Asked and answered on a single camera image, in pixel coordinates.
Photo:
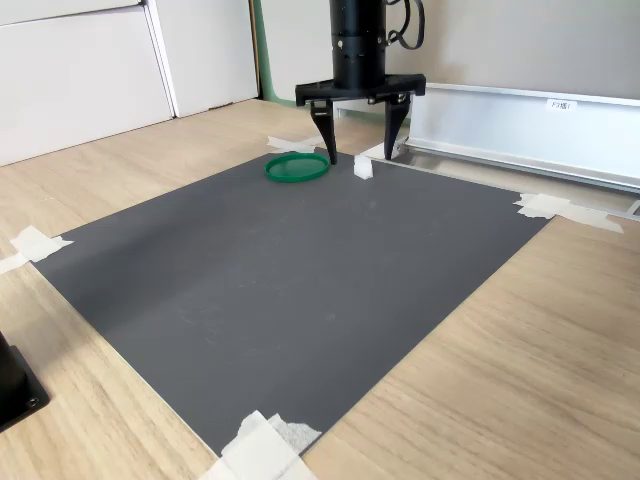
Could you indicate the white tape piece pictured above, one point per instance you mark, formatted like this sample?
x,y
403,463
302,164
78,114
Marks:
x,y
260,450
35,242
292,144
550,207

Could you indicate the white side panel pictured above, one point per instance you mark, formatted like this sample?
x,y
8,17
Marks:
x,y
75,80
210,50

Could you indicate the small white plastic terminal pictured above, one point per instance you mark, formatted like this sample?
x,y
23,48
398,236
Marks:
x,y
363,167

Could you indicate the dark grey mat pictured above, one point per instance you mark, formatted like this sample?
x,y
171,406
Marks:
x,y
280,280

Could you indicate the round green lid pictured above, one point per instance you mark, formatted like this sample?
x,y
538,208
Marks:
x,y
295,168

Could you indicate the grey desk partition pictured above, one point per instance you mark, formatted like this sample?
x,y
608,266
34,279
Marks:
x,y
500,40

